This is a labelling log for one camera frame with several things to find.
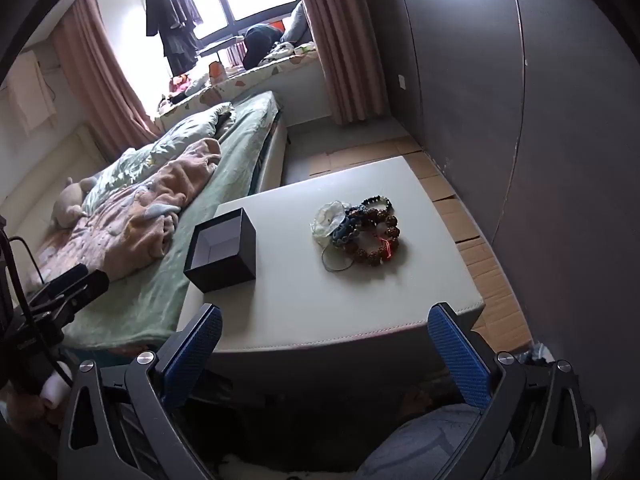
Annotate hanging dark clothes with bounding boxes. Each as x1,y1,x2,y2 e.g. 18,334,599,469
144,0,204,77

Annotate black bead bracelet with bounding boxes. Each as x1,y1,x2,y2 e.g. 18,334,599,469
357,195,394,222

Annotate black garment pile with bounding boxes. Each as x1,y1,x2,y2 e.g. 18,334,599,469
242,23,287,69

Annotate pink fleece blanket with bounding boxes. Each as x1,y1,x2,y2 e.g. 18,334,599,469
36,137,224,285

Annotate thin grey hair tie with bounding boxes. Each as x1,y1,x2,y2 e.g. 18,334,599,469
321,244,359,274

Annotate blue bead bracelet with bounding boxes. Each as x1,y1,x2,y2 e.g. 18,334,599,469
330,205,367,249

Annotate pink curtain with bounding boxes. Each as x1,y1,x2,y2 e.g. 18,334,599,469
49,0,162,162
289,0,387,127

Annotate cream padded headboard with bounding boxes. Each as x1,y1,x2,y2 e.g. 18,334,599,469
0,124,110,242

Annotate beige hanging cloth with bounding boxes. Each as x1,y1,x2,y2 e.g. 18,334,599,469
4,51,59,134

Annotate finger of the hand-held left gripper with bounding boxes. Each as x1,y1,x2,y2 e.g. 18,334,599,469
27,269,111,326
42,262,92,295

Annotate flattened cardboard sheets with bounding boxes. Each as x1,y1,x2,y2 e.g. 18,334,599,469
301,135,534,357

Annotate person's leg in grey pants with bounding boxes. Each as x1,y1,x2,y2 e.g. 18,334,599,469
354,402,502,480

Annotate small grey table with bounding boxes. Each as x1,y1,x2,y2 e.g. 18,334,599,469
199,36,247,59

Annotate white flower scrunchie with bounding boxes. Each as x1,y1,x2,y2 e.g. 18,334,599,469
311,200,352,249

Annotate brown wooden bead bracelet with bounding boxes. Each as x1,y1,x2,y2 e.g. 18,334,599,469
349,211,402,266

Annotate light green printed quilt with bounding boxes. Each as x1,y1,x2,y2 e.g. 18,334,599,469
81,101,237,212

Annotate beige plush toy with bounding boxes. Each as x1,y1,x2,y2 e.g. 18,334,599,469
52,176,99,229

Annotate bed with green sheet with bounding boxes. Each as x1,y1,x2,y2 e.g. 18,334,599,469
0,91,291,358

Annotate white leather ottoman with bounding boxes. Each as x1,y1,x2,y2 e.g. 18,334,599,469
175,155,486,357

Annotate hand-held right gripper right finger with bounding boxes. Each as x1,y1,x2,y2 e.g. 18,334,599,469
426,301,599,480

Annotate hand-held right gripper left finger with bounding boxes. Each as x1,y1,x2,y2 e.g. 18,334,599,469
57,302,224,480

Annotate printed window seat cushion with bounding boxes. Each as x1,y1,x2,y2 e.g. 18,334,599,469
151,42,322,134

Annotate black jewelry box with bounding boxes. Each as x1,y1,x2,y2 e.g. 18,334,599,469
183,207,258,294

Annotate grey pillow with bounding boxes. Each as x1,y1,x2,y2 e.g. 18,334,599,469
279,0,309,44

